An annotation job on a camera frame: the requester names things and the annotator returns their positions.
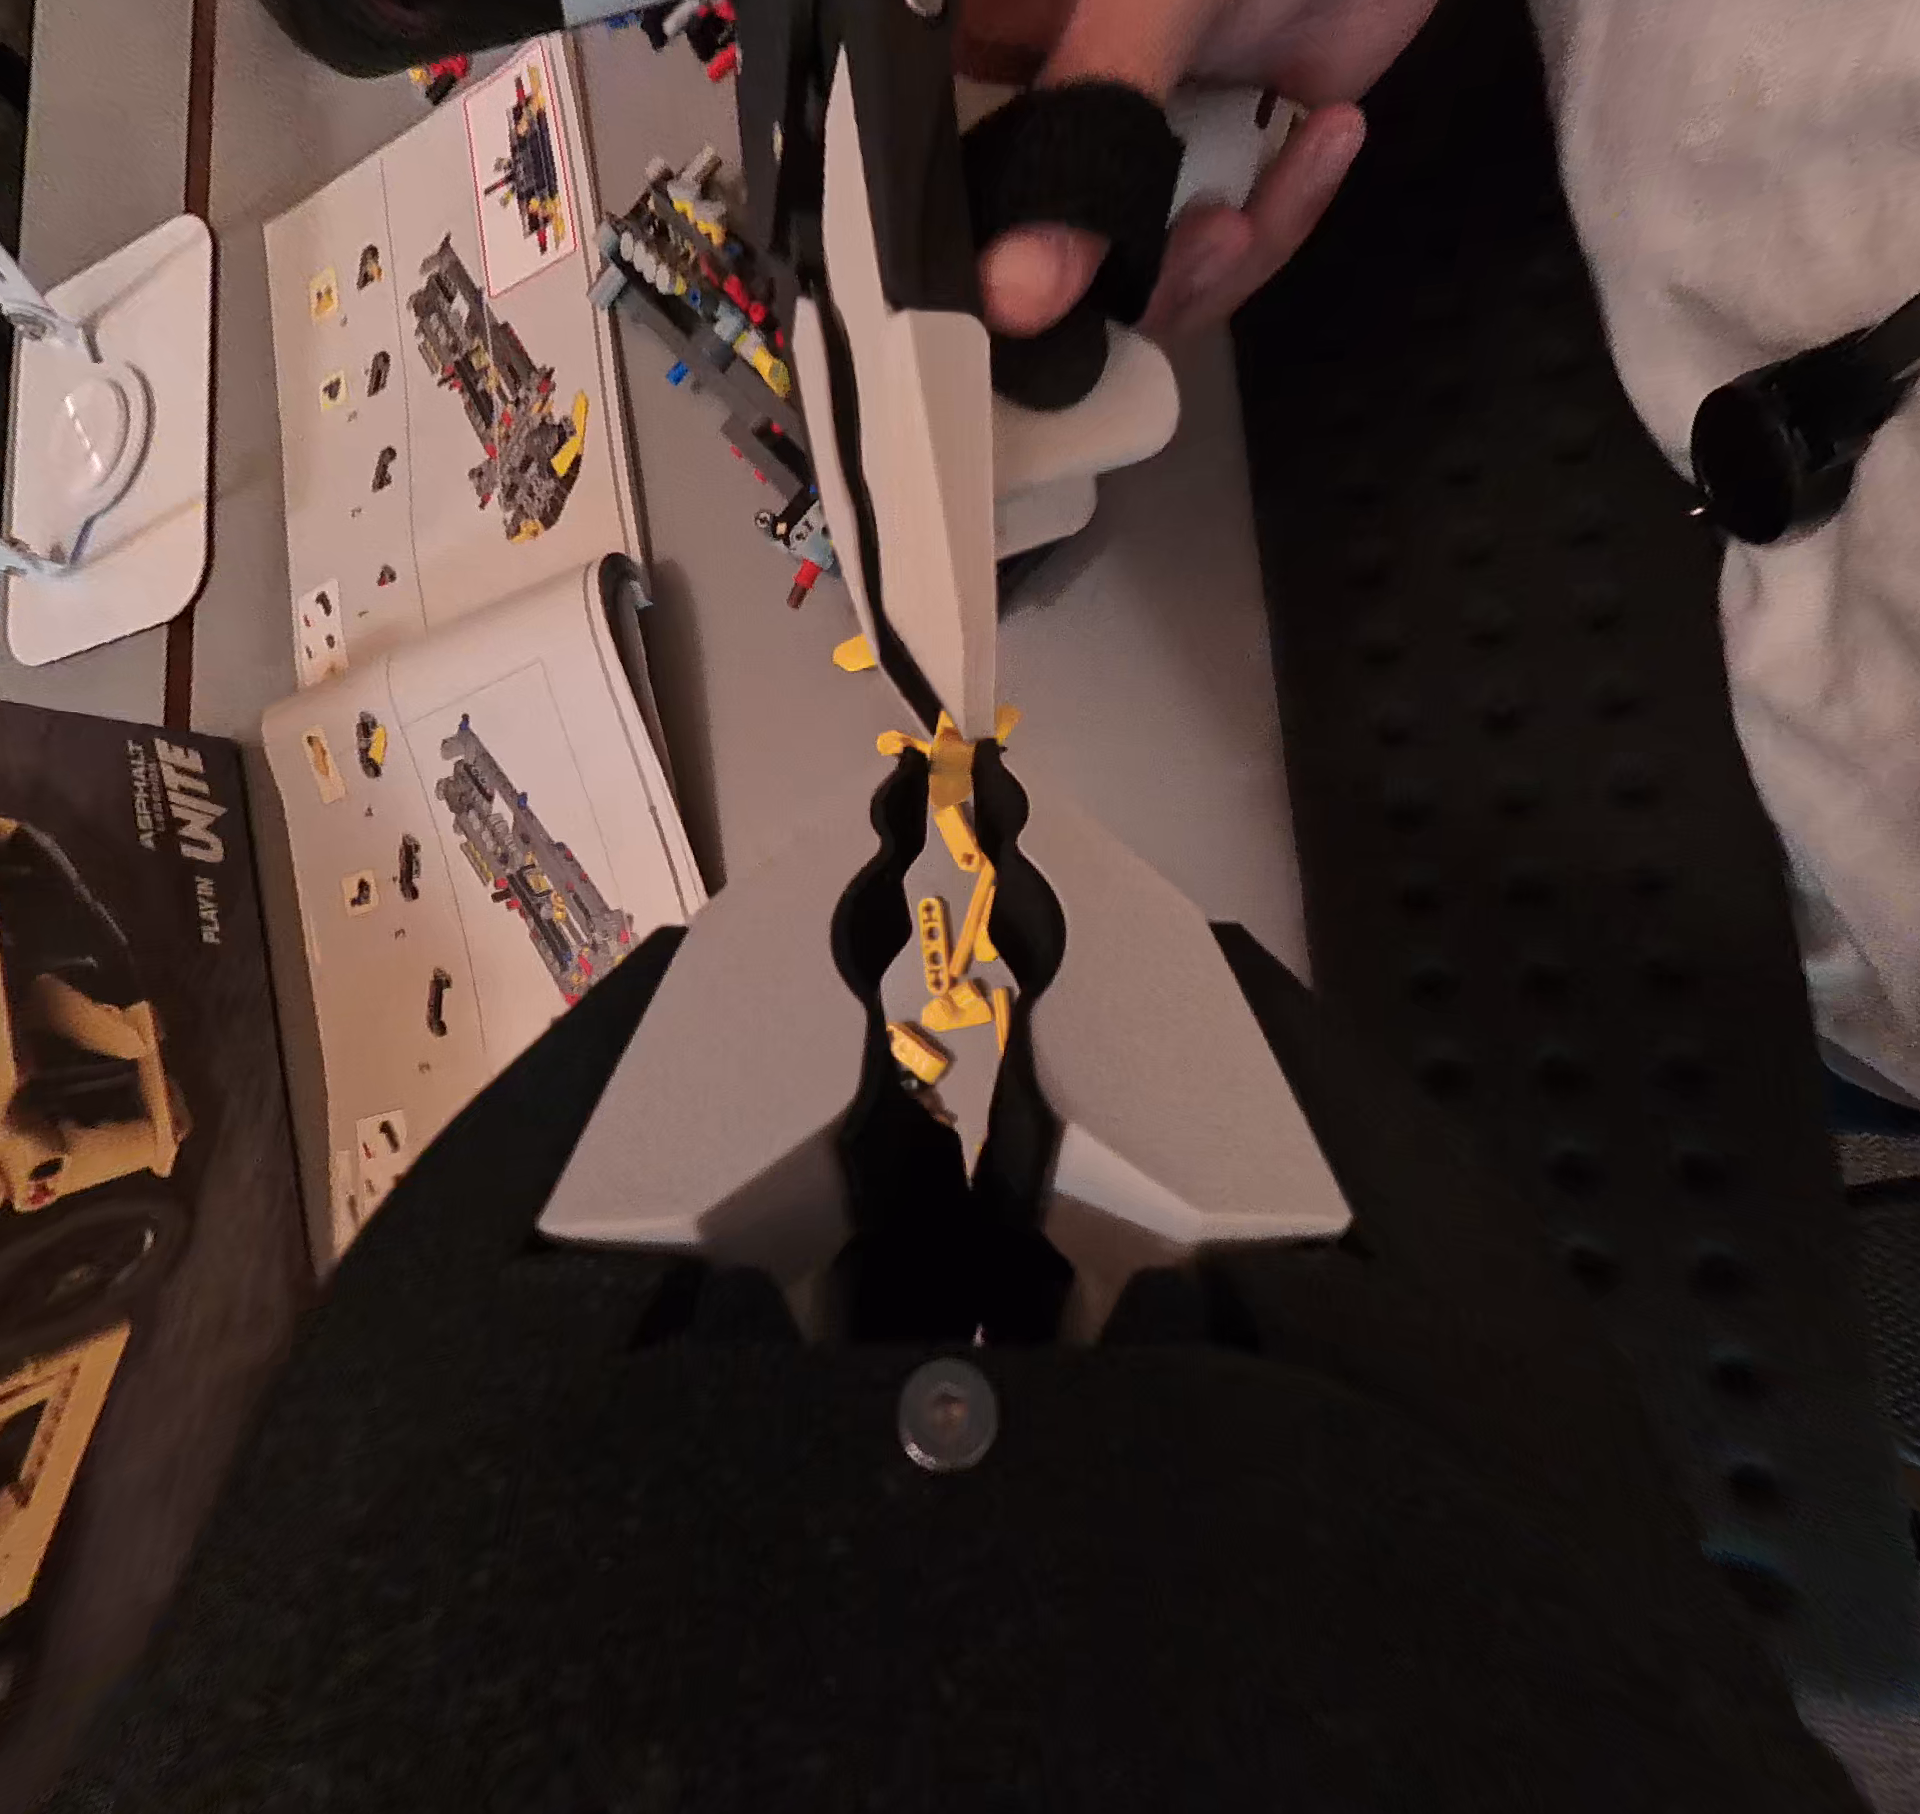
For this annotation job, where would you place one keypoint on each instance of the white instruction booklet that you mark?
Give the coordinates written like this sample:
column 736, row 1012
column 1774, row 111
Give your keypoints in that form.
column 436, row 389

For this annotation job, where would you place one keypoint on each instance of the pile of yellow lego pieces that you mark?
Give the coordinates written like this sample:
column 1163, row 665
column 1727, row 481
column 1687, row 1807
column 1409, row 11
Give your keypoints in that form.
column 940, row 945

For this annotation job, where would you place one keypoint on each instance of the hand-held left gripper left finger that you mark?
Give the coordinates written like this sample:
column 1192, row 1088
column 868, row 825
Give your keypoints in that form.
column 720, row 1063

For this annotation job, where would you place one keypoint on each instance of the black badge reel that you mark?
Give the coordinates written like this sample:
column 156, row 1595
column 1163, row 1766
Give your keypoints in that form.
column 1770, row 449

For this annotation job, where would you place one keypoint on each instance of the grey black lego chassis assembly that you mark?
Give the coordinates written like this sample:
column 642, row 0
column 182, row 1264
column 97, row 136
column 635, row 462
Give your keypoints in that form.
column 705, row 299

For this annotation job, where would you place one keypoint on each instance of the pile of red blue lego pins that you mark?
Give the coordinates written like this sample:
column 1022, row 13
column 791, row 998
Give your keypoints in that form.
column 717, row 44

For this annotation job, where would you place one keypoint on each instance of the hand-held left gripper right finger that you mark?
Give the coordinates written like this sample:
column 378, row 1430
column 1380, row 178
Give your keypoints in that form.
column 1170, row 1063

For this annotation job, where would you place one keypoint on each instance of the lego set box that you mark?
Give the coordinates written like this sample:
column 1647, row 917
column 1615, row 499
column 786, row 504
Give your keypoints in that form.
column 120, row 945

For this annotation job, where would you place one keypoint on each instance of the yellow lego connector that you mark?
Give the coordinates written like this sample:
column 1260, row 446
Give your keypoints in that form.
column 945, row 780

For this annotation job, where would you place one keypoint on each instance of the black perforated armrest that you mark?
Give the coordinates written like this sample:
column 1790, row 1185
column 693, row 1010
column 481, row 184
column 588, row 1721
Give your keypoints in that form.
column 1501, row 794

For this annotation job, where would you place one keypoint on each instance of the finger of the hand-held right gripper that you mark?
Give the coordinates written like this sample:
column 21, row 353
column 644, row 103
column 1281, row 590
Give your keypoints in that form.
column 811, row 375
column 931, row 493

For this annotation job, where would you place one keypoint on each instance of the white tablet stand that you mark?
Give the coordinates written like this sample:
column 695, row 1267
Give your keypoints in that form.
column 151, row 342

